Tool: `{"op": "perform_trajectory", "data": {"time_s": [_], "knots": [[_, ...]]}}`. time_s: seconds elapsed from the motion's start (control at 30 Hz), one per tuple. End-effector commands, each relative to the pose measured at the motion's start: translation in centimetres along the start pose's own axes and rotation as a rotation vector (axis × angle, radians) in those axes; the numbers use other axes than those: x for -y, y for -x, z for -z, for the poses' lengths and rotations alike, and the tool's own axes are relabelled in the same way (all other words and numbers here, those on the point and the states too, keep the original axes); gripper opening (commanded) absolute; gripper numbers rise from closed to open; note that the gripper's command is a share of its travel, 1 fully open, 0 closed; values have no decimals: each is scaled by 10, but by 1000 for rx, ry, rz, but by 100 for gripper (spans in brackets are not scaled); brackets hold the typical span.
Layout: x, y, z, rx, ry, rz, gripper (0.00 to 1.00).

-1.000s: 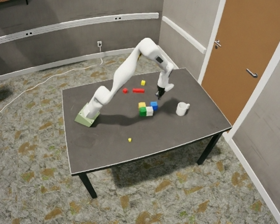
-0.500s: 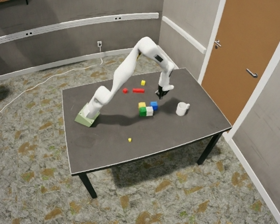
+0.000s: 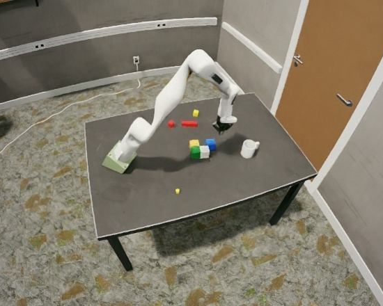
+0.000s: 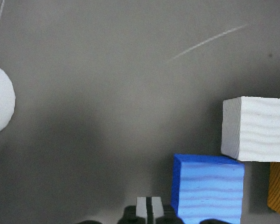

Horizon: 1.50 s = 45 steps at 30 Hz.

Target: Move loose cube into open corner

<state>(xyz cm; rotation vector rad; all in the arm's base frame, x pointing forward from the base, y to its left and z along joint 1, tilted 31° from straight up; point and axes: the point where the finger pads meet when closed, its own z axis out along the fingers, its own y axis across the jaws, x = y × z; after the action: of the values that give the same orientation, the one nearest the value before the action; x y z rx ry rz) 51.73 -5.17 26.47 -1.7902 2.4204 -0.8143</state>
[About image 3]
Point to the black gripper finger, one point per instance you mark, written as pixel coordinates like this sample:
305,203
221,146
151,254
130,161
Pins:
219,129
226,127

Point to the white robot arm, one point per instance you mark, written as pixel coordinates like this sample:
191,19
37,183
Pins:
203,66

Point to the white mug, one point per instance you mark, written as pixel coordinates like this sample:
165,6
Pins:
248,153

